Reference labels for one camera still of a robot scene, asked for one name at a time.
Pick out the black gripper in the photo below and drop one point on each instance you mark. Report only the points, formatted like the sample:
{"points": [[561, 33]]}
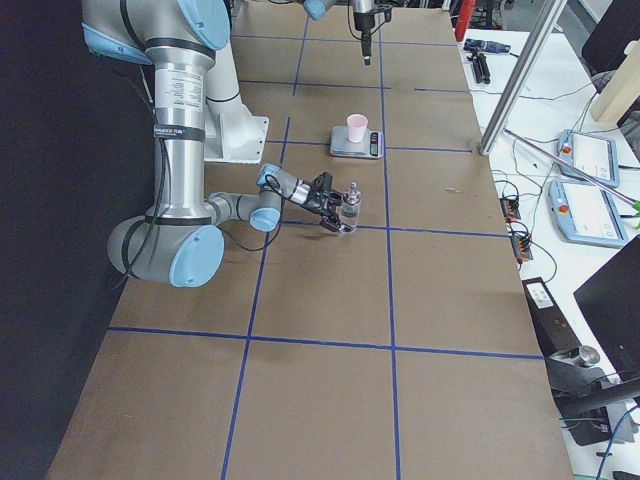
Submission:
{"points": [[313, 201], [361, 20]]}

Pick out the glass sauce bottle metal spout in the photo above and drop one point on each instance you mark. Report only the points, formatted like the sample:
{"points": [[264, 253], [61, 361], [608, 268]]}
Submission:
{"points": [[350, 209]]}

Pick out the pink paper cup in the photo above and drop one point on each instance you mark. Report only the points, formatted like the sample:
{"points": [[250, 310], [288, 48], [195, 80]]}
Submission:
{"points": [[357, 125]]}

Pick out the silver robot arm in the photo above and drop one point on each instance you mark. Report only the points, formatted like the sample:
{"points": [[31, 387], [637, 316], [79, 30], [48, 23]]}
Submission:
{"points": [[318, 9], [198, 117]]}

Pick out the silver electronic kitchen scale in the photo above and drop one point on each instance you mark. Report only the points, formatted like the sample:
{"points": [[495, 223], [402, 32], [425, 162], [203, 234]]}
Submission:
{"points": [[370, 147]]}

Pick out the red cylinder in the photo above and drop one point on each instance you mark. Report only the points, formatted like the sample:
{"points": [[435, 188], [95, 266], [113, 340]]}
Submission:
{"points": [[463, 19]]}

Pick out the black folded tripod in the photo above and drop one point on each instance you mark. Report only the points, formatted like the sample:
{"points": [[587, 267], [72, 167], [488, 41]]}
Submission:
{"points": [[480, 67]]}

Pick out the upper orange terminal block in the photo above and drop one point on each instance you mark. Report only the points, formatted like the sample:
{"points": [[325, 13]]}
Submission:
{"points": [[510, 209]]}

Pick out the orange terminal block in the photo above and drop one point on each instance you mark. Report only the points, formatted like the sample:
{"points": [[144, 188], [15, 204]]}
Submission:
{"points": [[510, 209], [521, 246]]}

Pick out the lower orange terminal block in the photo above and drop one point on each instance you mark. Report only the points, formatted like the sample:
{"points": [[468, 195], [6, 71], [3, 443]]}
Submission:
{"points": [[521, 246]]}

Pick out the black monitor far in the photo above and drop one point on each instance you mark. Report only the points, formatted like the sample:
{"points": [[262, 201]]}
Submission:
{"points": [[604, 49]]}

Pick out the black monitor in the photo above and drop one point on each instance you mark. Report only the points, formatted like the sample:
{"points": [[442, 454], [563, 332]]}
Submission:
{"points": [[604, 49], [609, 302]]}

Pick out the black box with label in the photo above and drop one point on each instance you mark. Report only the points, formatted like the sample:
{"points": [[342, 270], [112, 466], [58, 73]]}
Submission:
{"points": [[553, 331]]}

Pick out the near teach pendant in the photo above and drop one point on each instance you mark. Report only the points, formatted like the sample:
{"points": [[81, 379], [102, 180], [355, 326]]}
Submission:
{"points": [[585, 214]]}

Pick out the teach pendant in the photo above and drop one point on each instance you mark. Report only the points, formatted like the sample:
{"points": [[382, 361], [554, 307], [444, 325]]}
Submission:
{"points": [[585, 214], [591, 154]]}

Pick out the far teach pendant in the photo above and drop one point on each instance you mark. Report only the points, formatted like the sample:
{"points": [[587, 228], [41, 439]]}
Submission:
{"points": [[591, 154]]}

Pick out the wooden board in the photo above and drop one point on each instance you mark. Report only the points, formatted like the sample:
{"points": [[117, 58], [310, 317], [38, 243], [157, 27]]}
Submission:
{"points": [[621, 91]]}

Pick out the black monitor near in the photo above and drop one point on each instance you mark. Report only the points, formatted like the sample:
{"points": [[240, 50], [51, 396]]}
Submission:
{"points": [[609, 302]]}

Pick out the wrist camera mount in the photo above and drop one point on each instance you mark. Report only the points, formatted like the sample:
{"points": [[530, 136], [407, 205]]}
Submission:
{"points": [[383, 12]]}

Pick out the white camera pole base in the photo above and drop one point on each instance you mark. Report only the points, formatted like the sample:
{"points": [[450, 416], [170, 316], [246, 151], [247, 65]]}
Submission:
{"points": [[233, 133]]}

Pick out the aluminium frame post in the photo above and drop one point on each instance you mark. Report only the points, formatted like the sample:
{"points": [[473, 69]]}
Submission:
{"points": [[543, 26]]}

